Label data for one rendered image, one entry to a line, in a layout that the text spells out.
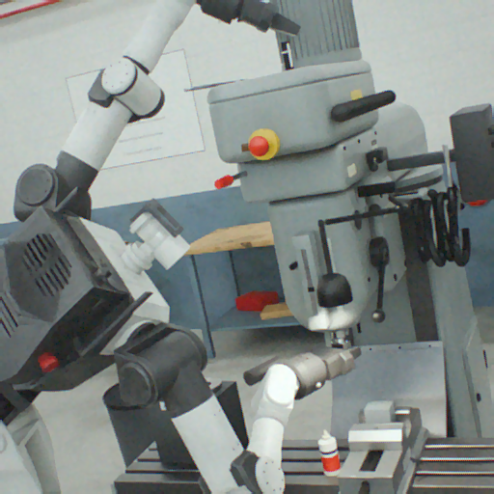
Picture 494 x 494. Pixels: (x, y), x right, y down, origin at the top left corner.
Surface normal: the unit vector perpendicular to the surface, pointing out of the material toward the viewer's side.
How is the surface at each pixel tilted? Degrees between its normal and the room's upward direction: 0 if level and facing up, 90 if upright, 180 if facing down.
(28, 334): 74
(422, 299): 90
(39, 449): 90
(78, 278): 65
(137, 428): 94
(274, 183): 90
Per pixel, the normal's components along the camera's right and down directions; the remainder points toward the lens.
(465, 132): -0.37, 0.25
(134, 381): -0.60, 0.32
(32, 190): -0.30, -0.23
